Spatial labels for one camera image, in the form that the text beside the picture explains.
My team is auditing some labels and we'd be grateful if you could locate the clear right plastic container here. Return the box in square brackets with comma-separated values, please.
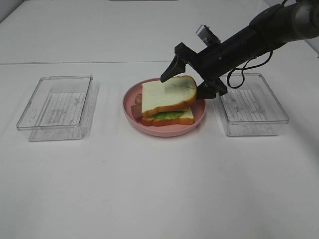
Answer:
[213, 73, 289, 137]

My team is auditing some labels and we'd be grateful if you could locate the bread slice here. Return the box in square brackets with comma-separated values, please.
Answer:
[142, 76, 197, 118]
[139, 107, 195, 126]

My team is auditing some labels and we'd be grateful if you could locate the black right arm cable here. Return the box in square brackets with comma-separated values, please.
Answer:
[226, 48, 274, 89]

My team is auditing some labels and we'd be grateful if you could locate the clear plastic container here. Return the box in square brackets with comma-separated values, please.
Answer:
[213, 73, 289, 137]
[16, 75, 99, 142]

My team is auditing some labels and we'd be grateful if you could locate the green lettuce leaf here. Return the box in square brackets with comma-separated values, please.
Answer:
[149, 111, 185, 120]

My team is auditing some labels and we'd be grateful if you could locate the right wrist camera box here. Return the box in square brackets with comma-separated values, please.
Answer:
[195, 24, 221, 47]

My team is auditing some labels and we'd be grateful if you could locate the bacon strip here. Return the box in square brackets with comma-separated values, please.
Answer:
[131, 104, 143, 120]
[135, 94, 142, 105]

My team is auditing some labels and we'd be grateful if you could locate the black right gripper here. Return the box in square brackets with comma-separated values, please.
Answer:
[160, 26, 264, 100]

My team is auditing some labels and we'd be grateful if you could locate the clear left plastic container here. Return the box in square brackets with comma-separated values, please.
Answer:
[16, 75, 99, 142]

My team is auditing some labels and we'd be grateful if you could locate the pink plate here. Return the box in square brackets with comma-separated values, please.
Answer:
[122, 78, 206, 137]

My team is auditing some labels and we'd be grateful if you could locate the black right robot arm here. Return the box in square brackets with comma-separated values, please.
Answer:
[160, 0, 319, 99]

